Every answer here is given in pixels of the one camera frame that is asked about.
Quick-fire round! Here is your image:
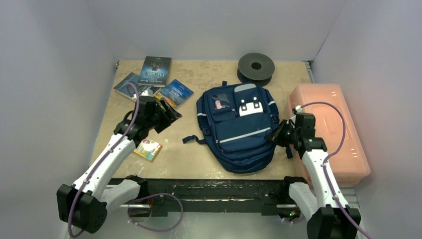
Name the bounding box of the navy blue student backpack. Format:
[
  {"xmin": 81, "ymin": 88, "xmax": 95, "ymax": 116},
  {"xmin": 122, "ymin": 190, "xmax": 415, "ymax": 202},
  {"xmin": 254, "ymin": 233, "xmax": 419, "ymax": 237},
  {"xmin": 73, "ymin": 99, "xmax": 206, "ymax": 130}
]
[{"xmin": 182, "ymin": 82, "xmax": 280, "ymax": 174}]

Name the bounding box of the pink eraser stick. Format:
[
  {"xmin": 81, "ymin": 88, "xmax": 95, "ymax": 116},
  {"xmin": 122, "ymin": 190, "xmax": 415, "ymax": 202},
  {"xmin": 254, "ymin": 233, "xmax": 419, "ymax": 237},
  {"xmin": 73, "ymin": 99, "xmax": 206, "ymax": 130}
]
[{"xmin": 214, "ymin": 100, "xmax": 231, "ymax": 110}]

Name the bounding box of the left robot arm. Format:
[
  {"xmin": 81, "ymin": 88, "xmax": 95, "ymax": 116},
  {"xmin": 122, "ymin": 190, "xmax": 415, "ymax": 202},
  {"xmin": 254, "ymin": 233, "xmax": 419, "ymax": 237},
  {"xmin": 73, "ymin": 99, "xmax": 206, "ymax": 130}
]
[{"xmin": 56, "ymin": 96, "xmax": 182, "ymax": 238}]

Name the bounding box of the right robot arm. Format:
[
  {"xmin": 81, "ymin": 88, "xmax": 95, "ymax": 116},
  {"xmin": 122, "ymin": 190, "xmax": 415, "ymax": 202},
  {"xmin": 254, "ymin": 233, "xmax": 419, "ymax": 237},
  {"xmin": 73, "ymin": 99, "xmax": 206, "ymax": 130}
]
[{"xmin": 265, "ymin": 113, "xmax": 361, "ymax": 239}]

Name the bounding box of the animal farm book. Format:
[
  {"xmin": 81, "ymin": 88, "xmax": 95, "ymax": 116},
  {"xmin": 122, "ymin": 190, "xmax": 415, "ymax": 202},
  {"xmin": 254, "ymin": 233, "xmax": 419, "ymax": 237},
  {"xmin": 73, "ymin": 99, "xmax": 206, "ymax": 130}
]
[{"xmin": 155, "ymin": 79, "xmax": 194, "ymax": 109}]

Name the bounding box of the blue cover book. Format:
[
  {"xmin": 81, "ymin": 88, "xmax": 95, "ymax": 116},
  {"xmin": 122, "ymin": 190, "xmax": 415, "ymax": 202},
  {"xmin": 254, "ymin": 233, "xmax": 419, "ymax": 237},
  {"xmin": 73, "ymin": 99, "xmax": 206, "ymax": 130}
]
[{"xmin": 113, "ymin": 72, "xmax": 161, "ymax": 102}]

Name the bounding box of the colourful crayon box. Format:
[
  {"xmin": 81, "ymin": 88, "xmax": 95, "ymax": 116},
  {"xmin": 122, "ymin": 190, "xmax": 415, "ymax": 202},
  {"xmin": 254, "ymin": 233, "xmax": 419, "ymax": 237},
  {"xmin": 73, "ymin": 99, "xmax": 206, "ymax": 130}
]
[{"xmin": 134, "ymin": 138, "xmax": 162, "ymax": 161}]

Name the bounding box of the dark cover book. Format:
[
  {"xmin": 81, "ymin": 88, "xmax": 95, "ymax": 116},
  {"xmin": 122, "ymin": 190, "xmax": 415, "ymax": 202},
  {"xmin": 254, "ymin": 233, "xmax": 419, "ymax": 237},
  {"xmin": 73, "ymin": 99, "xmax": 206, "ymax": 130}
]
[{"xmin": 138, "ymin": 56, "xmax": 172, "ymax": 88}]

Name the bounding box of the translucent orange plastic box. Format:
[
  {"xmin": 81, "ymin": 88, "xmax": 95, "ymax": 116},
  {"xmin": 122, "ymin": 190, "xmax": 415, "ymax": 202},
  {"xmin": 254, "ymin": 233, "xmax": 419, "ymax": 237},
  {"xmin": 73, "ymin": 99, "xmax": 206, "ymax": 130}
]
[{"xmin": 285, "ymin": 84, "xmax": 371, "ymax": 186}]

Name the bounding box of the dark grey filament spool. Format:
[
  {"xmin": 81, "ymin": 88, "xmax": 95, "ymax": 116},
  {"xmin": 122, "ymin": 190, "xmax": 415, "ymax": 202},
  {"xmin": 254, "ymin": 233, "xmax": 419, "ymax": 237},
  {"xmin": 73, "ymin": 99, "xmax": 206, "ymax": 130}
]
[{"xmin": 237, "ymin": 53, "xmax": 275, "ymax": 87}]

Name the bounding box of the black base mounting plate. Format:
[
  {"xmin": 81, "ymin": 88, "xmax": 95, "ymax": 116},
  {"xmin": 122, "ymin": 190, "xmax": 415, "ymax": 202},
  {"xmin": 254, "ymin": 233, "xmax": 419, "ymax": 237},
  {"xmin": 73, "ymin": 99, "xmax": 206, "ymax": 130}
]
[{"xmin": 121, "ymin": 177, "xmax": 301, "ymax": 221}]

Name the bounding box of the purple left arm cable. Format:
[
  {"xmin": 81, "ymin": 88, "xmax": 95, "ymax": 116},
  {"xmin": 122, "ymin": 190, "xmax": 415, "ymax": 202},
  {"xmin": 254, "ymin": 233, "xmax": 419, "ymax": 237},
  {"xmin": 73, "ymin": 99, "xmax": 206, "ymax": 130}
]
[{"xmin": 67, "ymin": 82, "xmax": 140, "ymax": 239}]

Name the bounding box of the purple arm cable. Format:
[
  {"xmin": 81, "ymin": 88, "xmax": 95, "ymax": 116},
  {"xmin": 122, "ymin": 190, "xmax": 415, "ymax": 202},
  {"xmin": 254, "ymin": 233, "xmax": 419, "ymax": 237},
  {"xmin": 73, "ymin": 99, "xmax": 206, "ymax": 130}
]
[
  {"xmin": 295, "ymin": 101, "xmax": 373, "ymax": 239},
  {"xmin": 67, "ymin": 82, "xmax": 140, "ymax": 239}
]

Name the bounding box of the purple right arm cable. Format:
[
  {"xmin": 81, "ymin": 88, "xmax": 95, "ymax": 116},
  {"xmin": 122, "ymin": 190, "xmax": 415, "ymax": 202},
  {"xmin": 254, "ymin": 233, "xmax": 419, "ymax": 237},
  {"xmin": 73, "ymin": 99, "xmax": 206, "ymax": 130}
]
[{"xmin": 295, "ymin": 101, "xmax": 373, "ymax": 239}]

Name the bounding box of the aluminium frame rail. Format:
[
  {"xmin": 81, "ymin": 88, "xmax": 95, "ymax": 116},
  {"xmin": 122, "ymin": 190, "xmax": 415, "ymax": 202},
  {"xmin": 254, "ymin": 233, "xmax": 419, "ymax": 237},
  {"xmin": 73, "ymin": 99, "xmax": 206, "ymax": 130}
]
[{"xmin": 118, "ymin": 186, "xmax": 368, "ymax": 239}]

